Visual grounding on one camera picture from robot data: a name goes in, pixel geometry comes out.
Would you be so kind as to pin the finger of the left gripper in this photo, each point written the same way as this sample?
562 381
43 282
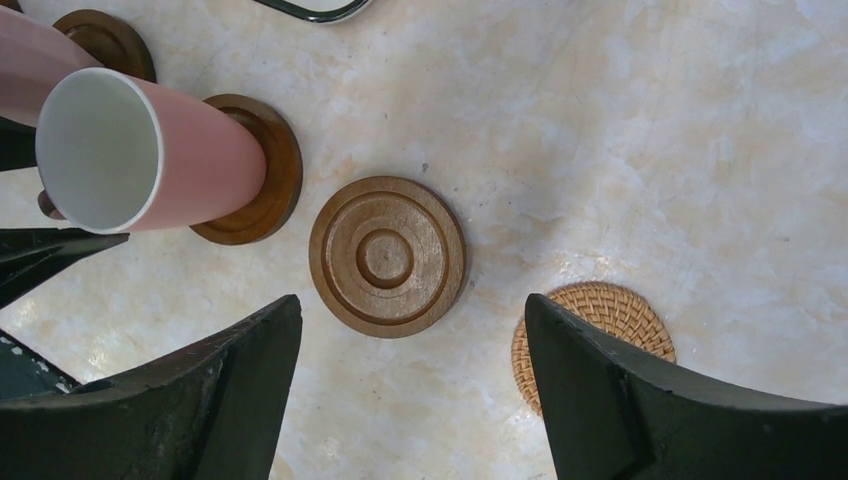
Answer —
32 256
17 146

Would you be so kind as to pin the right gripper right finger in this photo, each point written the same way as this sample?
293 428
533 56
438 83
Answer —
614 411

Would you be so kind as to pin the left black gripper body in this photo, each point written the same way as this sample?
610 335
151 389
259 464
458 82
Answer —
26 373

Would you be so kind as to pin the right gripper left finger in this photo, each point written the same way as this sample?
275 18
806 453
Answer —
210 410

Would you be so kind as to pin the pink mug front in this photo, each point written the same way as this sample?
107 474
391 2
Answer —
34 58

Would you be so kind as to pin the pink mug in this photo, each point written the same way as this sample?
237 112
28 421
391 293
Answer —
120 154
34 58

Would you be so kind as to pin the pink mug back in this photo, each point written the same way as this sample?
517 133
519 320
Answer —
120 154

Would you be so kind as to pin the light tan coaster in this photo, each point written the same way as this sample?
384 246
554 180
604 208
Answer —
614 309

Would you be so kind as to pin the brown coaster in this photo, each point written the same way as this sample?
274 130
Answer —
110 40
387 256
278 197

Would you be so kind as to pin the white strawberry tray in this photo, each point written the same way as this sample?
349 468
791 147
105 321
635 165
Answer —
318 11

